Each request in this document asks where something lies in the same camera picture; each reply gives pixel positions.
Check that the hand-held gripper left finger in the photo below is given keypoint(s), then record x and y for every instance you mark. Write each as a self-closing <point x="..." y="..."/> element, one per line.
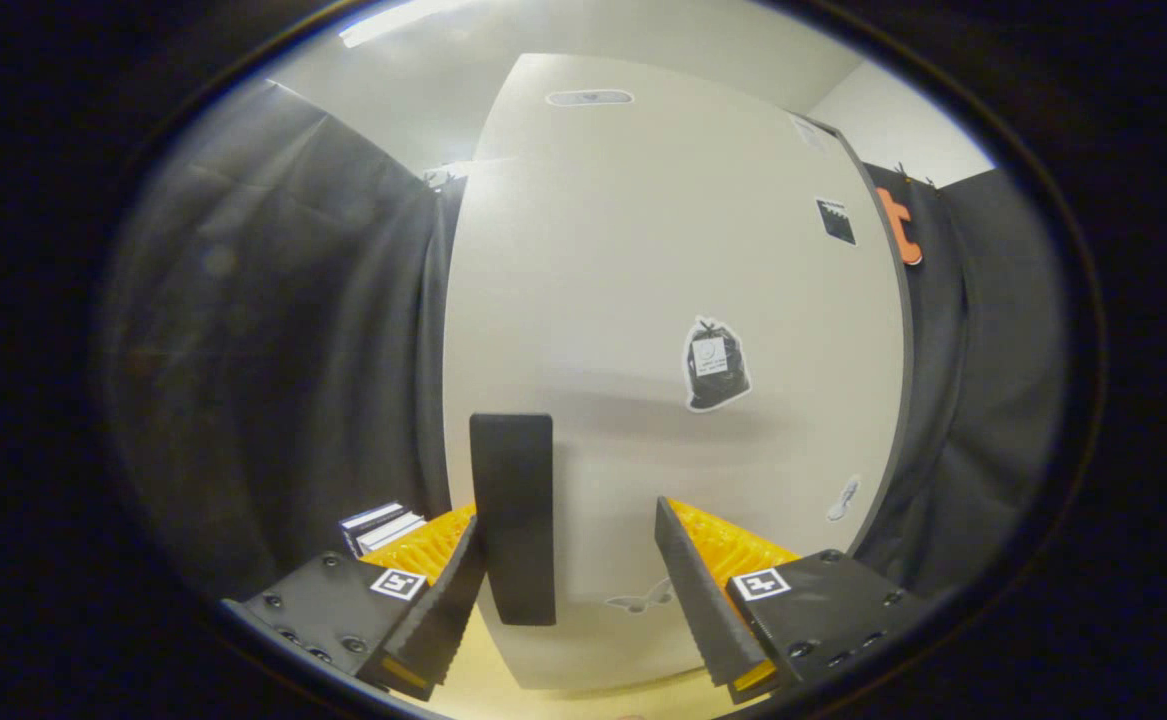
<point x="443" y="620"/>

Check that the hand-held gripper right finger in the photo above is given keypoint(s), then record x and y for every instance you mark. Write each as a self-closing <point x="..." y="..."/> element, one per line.
<point x="703" y="600"/>

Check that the gray shoe cabinet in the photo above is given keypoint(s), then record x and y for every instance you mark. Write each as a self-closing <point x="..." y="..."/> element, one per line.
<point x="905" y="340"/>

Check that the white book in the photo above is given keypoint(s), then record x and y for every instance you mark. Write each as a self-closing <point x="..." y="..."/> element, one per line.
<point x="383" y="526"/>

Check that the dark blue book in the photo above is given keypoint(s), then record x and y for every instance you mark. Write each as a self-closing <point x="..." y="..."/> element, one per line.
<point x="363" y="518"/>

